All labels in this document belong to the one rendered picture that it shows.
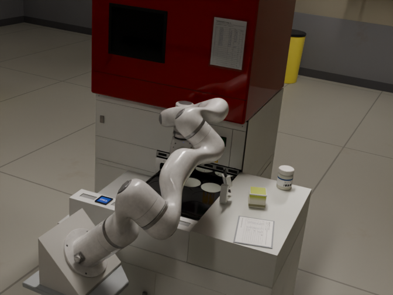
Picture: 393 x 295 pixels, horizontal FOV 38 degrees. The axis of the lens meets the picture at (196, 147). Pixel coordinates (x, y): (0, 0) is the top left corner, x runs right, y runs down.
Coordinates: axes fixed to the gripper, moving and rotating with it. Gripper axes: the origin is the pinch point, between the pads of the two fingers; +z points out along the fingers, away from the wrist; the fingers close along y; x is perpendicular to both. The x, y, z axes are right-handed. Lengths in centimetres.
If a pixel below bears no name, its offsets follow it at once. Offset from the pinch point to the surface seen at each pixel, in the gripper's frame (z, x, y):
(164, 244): 13.0, -46.2, -13.0
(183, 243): 10, -51, -6
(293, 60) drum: 57, 486, 247
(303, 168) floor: 95, 208, 159
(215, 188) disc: 9.2, -4.5, 17.4
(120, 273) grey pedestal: 18, -57, -31
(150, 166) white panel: 11.7, 26.5, -9.7
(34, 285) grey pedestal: 19, -62, -62
